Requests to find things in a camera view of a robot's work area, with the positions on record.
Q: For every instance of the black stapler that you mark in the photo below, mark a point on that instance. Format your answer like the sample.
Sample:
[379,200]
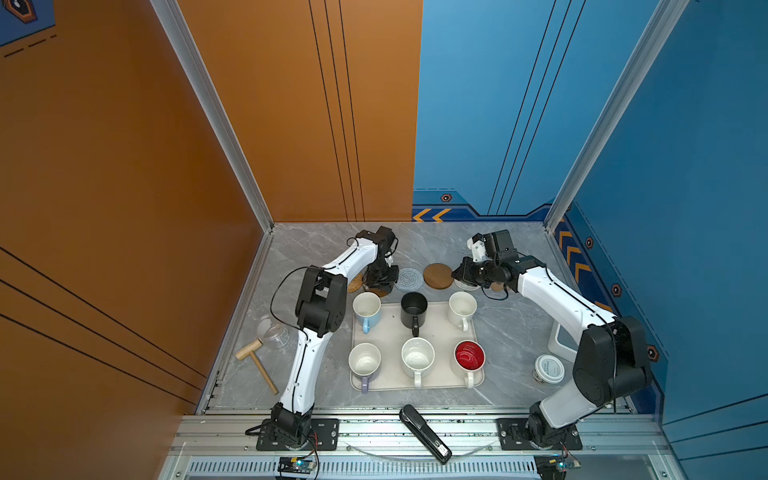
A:
[420,428]

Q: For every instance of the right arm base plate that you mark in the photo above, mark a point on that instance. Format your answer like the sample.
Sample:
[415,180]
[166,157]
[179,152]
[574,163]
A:
[514,435]

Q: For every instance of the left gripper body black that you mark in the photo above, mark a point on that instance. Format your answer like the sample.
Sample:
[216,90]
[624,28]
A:
[382,276]

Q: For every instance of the blue grey woven coaster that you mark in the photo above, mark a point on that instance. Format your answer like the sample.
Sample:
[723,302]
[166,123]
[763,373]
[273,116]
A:
[409,280]

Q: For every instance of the red inside white mug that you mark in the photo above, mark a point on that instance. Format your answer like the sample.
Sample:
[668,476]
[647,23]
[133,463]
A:
[467,362]

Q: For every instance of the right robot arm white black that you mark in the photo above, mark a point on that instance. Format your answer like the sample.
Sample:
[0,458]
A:
[611,359]

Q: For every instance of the white mug purple handle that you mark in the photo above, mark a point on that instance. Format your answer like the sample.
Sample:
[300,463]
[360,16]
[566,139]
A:
[364,361]

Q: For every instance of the glossy dark brown coaster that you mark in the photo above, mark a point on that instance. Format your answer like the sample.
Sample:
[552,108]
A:
[379,292]

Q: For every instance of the beige serving tray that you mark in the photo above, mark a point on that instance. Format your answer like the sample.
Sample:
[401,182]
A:
[390,358]

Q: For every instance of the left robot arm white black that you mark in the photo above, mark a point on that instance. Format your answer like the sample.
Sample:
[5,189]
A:
[320,310]

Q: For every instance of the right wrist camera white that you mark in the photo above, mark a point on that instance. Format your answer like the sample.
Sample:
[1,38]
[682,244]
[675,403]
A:
[476,244]

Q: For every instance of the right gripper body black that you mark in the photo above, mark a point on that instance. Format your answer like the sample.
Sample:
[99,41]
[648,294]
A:
[480,273]

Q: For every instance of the wooden mallet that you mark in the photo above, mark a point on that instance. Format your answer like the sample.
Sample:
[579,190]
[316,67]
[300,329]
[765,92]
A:
[249,351]

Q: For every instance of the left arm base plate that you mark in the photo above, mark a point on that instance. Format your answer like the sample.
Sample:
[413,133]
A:
[323,436]

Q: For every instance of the left green circuit board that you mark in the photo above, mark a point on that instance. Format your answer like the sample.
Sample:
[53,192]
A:
[301,467]

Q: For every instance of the white multicolour woven coaster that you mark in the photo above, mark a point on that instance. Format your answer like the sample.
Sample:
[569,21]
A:
[466,287]

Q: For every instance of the black mug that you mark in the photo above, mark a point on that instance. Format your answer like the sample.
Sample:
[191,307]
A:
[414,306]

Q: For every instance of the rattan woven coaster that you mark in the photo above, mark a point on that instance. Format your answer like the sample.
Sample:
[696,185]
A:
[355,284]

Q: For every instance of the white tissue box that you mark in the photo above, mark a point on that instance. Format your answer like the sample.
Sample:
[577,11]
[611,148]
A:
[561,344]

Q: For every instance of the light blue mug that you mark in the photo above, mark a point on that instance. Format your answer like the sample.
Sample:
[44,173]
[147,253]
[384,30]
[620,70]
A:
[367,310]

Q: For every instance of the round wooden coaster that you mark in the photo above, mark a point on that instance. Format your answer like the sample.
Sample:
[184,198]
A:
[438,276]

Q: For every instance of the clear plastic jar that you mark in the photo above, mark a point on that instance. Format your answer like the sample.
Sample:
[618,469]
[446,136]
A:
[272,333]

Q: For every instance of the right circuit board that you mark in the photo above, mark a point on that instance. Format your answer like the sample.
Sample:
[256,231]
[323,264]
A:
[551,468]

